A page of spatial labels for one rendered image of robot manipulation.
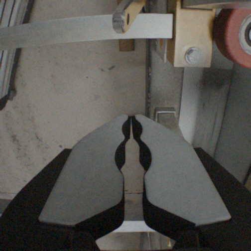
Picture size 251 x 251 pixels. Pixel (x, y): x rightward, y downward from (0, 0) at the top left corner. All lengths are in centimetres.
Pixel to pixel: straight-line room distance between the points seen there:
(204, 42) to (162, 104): 24
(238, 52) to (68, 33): 20
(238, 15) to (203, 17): 4
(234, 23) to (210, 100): 38
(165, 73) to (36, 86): 99
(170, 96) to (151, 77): 6
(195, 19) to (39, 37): 19
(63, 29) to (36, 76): 103
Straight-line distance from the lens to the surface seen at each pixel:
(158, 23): 26
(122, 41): 105
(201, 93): 57
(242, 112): 54
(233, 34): 24
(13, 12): 102
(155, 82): 44
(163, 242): 51
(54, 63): 122
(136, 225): 30
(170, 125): 41
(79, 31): 26
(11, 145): 166
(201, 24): 26
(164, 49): 33
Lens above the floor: 112
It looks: 59 degrees down
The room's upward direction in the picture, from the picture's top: 178 degrees counter-clockwise
